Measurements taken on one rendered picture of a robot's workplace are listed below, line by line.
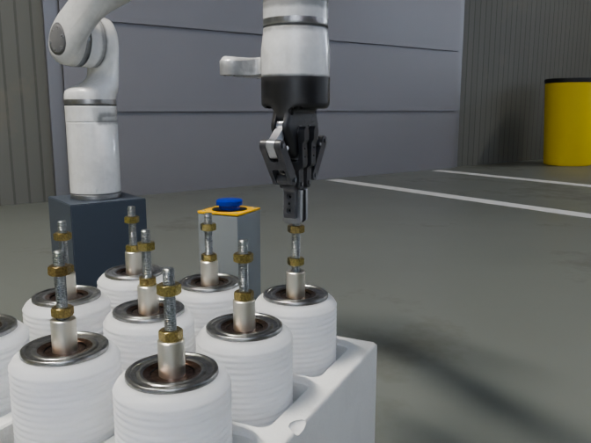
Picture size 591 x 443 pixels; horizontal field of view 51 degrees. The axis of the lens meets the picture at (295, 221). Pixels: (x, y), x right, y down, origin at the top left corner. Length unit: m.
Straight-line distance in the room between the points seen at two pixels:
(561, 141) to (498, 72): 0.77
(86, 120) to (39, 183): 2.18
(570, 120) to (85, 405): 5.13
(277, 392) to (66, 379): 0.19
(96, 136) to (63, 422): 0.69
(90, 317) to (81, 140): 0.51
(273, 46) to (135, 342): 0.33
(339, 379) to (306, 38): 0.36
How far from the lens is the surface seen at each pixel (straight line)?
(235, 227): 0.90
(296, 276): 0.70
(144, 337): 0.64
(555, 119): 5.53
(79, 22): 1.14
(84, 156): 1.18
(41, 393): 0.57
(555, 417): 1.07
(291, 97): 0.65
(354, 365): 0.72
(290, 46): 0.65
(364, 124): 4.35
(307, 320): 0.68
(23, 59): 3.32
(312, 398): 0.64
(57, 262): 0.58
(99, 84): 1.18
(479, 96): 5.38
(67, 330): 0.59
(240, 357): 0.58
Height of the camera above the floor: 0.47
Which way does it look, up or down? 10 degrees down
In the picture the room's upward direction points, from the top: straight up
